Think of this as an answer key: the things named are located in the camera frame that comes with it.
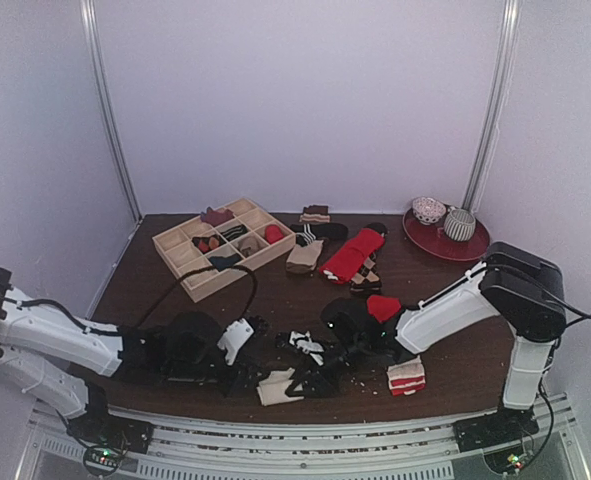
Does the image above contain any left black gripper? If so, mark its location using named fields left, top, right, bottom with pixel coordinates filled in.
left=166, top=349, right=270, bottom=400

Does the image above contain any cream and brown sock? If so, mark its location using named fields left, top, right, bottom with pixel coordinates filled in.
left=256, top=368, right=304, bottom=407

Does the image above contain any red sock with stripes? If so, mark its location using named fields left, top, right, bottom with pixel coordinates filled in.
left=366, top=295, right=426, bottom=396

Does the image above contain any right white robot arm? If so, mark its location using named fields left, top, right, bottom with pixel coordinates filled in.
left=285, top=242, right=591, bottom=442

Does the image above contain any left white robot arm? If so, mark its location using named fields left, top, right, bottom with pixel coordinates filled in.
left=0, top=268, right=268, bottom=444

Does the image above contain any teal sock in box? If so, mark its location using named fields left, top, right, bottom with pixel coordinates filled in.
left=208, top=254, right=241, bottom=271

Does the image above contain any beige brown folded sock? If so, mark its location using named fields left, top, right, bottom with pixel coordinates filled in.
left=285, top=240, right=324, bottom=275

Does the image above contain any red folded sock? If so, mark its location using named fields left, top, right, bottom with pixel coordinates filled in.
left=318, top=227, right=386, bottom=284

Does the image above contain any beige sock in box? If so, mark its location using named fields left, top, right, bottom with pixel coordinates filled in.
left=237, top=235, right=262, bottom=258

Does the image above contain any strawberry pattern sock in box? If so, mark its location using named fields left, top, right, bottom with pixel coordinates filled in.
left=191, top=235, right=224, bottom=254

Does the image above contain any wooden compartment box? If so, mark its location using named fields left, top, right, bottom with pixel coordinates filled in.
left=152, top=198, right=296, bottom=303

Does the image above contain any black striped sock in box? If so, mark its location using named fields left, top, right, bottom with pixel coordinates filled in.
left=221, top=225, right=248, bottom=242

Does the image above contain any red rolled sock in box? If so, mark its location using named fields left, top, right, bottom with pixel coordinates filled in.
left=264, top=224, right=284, bottom=245

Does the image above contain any black white striped sock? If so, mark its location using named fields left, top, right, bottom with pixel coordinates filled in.
left=289, top=222, right=349, bottom=247

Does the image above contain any purple sock in box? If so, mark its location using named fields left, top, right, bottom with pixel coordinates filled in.
left=200, top=207, right=234, bottom=227

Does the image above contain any brown striped folded sock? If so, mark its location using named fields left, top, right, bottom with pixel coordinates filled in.
left=299, top=205, right=331, bottom=224

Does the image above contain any red plate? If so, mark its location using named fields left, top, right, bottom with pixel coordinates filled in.
left=402, top=209, right=491, bottom=262

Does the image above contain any dotted white bowl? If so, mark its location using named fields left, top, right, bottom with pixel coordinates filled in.
left=412, top=197, right=447, bottom=225

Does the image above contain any striped ceramic cup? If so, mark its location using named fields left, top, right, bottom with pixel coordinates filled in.
left=444, top=208, right=477, bottom=242

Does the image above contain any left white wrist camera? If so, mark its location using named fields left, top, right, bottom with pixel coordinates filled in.
left=217, top=318, right=255, bottom=366

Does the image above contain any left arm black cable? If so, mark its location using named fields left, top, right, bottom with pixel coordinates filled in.
left=134, top=264, right=259, bottom=331

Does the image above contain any front aluminium rail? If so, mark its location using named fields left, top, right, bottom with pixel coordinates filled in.
left=24, top=394, right=576, bottom=480

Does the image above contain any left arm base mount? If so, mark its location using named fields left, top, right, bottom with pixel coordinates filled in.
left=59, top=413, right=154, bottom=478

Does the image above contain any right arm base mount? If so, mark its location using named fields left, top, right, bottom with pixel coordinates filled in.
left=453, top=410, right=539, bottom=475

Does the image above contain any left aluminium frame post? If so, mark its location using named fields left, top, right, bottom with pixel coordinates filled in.
left=80, top=0, right=143, bottom=223

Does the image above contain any aluminium frame post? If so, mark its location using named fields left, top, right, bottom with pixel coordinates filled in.
left=80, top=0, right=143, bottom=223
left=462, top=0, right=522, bottom=214

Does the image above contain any right aluminium frame post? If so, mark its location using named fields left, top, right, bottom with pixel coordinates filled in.
left=462, top=0, right=522, bottom=214

